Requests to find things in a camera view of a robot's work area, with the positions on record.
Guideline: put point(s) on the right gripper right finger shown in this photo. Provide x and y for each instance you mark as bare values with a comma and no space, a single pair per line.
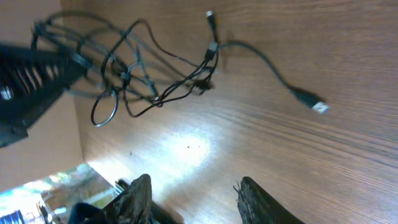
256,206

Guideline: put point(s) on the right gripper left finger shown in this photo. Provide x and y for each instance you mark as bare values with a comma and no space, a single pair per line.
132,206

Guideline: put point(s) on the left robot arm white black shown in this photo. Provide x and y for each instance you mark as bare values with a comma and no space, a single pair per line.
31,82

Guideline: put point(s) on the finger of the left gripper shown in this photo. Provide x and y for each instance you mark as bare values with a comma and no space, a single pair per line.
31,82

